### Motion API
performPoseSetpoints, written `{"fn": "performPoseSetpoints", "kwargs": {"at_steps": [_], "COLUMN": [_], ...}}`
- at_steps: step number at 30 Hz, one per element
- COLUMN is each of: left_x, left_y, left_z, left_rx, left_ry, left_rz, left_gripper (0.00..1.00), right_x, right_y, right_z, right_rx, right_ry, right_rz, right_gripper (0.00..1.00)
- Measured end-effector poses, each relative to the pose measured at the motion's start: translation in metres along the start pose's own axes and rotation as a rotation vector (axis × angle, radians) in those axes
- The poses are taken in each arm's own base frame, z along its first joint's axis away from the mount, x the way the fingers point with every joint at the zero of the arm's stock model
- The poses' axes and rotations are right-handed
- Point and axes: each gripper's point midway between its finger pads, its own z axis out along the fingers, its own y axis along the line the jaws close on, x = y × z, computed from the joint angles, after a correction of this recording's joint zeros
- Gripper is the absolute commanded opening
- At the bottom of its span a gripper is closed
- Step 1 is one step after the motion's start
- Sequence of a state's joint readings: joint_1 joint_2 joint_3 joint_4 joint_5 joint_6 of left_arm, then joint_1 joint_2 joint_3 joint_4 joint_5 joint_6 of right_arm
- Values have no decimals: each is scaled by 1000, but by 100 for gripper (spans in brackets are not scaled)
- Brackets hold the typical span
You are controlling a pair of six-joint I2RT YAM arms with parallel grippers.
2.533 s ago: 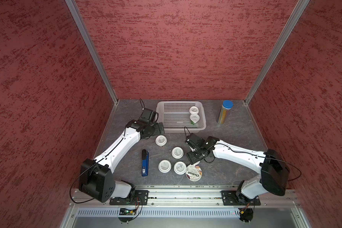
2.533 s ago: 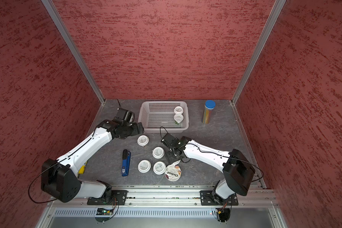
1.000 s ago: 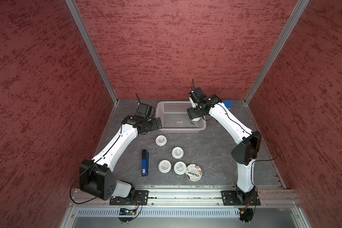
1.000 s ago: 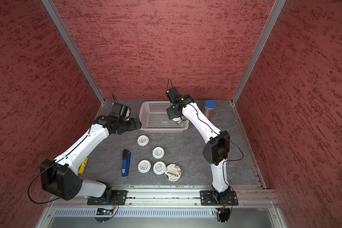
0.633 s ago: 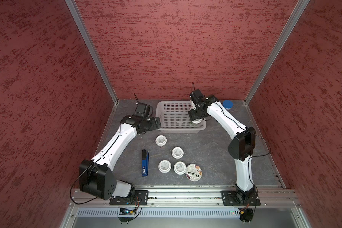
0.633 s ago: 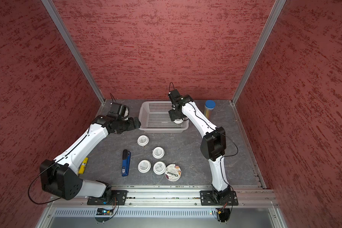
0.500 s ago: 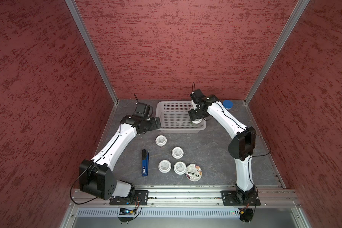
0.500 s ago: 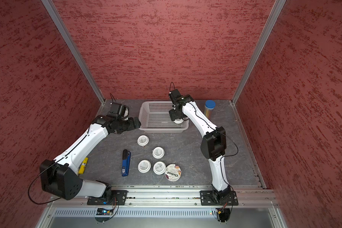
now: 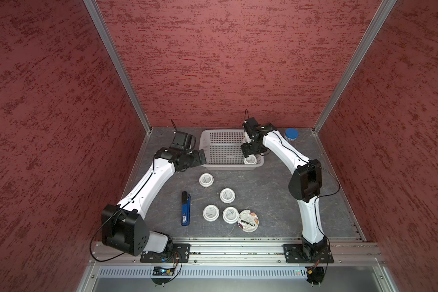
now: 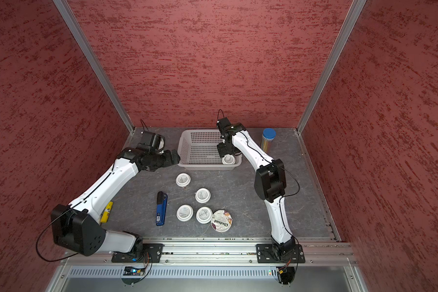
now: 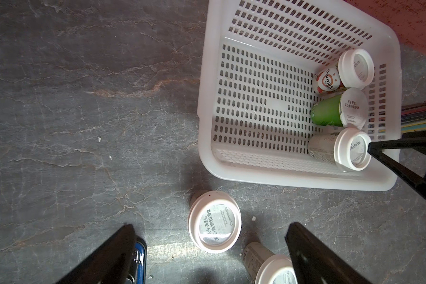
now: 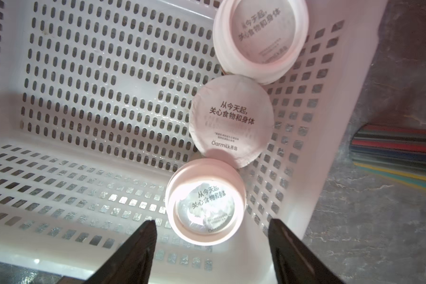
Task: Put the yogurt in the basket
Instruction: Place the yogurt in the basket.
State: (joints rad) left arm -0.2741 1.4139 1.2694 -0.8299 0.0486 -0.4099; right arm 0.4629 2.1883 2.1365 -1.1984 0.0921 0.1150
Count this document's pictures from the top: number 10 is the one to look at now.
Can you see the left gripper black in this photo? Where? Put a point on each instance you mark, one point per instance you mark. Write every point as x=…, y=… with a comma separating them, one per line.
x=168, y=160

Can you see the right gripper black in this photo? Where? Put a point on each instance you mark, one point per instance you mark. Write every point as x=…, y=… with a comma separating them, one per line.
x=223, y=150

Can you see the yogurt cup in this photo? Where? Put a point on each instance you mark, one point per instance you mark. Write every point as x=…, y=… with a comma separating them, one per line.
x=183, y=180
x=202, y=195
x=228, y=160
x=184, y=213
x=204, y=215

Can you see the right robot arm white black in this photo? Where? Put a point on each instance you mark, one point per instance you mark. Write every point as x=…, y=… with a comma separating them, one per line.
x=269, y=184

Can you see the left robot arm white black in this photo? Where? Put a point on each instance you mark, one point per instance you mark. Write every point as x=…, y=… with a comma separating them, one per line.
x=76, y=226

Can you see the white plastic perforated basket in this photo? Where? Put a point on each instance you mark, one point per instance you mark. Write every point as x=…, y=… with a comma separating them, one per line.
x=198, y=151

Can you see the wide Chobani yogurt tub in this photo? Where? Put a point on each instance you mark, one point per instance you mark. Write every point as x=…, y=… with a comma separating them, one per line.
x=221, y=221

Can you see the blue black stapler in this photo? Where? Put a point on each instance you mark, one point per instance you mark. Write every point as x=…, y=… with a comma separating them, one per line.
x=161, y=207

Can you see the blue-capped tube of sticks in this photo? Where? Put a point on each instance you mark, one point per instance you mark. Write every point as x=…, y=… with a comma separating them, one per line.
x=268, y=135

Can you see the yellow marker pen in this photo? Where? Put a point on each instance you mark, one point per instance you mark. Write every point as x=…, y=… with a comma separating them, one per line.
x=106, y=213

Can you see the white vented strip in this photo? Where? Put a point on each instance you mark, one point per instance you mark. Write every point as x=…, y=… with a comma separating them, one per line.
x=175, y=272

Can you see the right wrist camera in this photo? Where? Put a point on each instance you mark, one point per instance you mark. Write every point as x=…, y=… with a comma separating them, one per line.
x=223, y=125

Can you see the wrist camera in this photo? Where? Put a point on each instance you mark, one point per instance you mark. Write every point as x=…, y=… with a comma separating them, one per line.
x=151, y=142
x=223, y=125

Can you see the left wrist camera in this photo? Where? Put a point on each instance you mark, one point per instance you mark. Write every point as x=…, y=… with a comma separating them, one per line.
x=151, y=142

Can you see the aluminium front rail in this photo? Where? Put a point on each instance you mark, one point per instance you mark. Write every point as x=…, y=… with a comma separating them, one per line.
x=246, y=252

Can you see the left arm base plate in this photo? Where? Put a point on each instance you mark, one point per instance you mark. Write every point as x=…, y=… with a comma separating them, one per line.
x=147, y=252

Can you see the left aluminium corner post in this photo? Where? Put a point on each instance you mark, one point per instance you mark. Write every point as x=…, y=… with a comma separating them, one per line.
x=70, y=20

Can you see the aluminium corner post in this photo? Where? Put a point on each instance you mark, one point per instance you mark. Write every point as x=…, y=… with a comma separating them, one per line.
x=348, y=25
x=70, y=20

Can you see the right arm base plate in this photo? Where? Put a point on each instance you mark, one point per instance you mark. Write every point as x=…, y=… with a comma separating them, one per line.
x=270, y=254

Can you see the left controller board with wires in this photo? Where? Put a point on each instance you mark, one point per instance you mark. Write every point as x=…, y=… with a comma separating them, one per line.
x=133, y=271

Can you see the controller board with wires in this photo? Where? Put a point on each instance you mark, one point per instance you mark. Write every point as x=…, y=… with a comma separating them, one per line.
x=286, y=275
x=133, y=271

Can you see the right controller board with wires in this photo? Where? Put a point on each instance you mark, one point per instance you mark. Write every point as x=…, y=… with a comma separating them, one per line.
x=286, y=275

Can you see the right aluminium corner post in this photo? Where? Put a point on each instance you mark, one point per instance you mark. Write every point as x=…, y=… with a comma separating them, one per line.
x=348, y=25

